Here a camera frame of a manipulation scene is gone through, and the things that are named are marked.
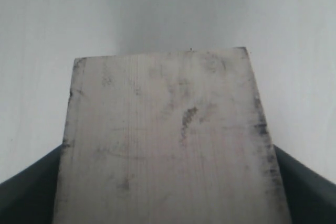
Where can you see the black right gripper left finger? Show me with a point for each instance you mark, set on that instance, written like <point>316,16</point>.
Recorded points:
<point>28,197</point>

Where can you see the largest wooden cube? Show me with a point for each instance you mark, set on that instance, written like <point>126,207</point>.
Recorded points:
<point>177,137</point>

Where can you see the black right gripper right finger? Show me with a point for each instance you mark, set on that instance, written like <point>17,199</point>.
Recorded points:
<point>310,197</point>

